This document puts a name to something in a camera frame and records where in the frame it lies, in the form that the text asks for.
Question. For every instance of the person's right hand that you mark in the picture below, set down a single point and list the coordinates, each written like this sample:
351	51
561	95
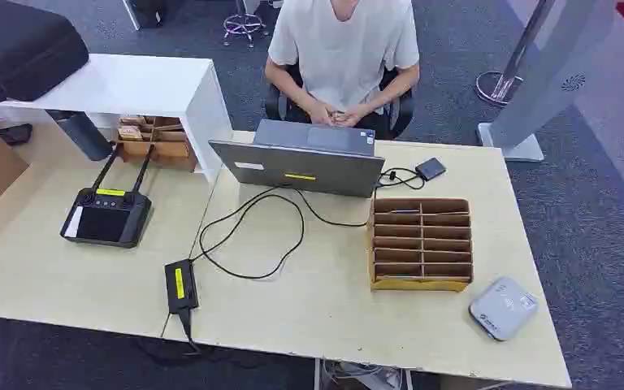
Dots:
320	113

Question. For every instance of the person's left hand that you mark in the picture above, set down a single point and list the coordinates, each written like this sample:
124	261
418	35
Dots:
350	116

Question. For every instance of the wooden card box with slots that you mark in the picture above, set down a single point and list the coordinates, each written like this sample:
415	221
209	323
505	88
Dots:
421	285

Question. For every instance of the black office chair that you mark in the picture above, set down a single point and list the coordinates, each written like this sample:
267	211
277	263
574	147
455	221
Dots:
401	110

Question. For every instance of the grey laptop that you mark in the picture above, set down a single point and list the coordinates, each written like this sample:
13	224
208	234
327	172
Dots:
301	169

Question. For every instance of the person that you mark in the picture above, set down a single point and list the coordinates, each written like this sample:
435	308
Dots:
344	48

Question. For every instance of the small black external drive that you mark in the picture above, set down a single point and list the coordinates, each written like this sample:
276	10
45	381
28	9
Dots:
430	168

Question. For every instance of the chrome stool base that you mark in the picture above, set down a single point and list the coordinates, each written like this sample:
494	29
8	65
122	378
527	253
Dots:
244	24

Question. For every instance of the chrome stanchion pole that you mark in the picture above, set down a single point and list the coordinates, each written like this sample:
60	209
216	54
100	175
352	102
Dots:
497	86

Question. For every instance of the wooden box with cards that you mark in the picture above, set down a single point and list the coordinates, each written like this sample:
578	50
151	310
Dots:
169	150

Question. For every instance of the white desk shelf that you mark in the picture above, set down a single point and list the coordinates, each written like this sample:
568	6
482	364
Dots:
129	83

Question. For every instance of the grey standing kiosk panel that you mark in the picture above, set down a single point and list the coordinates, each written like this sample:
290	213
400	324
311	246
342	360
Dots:
554	70

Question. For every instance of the black power adapter yellow label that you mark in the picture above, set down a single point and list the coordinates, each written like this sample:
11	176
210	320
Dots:
181	285

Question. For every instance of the black remote controller with antennas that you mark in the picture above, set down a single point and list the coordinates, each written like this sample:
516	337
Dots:
106	220

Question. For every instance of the flat grey white device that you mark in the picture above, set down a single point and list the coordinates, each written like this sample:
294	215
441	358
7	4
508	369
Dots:
503	308

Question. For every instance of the black carrying case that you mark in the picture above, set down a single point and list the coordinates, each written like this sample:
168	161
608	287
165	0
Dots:
21	51

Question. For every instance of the small black object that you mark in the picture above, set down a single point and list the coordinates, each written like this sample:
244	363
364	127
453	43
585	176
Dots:
15	133

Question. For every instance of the dark cabinet white frame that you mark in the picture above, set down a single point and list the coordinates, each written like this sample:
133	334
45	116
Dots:
148	12

